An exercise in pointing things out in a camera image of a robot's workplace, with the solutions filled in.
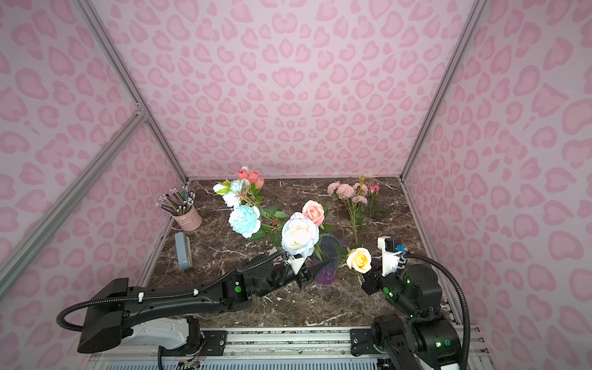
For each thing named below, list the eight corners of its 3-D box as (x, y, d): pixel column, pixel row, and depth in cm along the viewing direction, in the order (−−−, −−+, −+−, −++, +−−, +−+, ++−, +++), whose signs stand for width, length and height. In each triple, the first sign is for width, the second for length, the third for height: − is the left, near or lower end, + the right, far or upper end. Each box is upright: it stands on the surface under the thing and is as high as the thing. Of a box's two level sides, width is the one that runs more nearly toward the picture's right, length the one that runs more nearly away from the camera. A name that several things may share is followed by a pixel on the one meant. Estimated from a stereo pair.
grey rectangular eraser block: (183, 271, 91) (177, 265, 87) (180, 240, 100) (174, 233, 96) (194, 267, 92) (188, 261, 88) (189, 237, 101) (184, 230, 97)
